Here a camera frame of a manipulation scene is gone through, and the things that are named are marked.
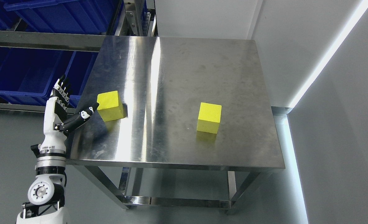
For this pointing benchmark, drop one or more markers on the yellow foam block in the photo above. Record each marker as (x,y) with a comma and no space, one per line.
(110,106)
(209,118)

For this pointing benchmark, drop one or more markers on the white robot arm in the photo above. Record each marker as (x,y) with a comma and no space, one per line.
(46,194)

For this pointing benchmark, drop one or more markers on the stainless steel table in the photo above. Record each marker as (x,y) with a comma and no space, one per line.
(162,81)

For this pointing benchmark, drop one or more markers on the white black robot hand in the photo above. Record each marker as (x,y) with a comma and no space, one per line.
(57,126)

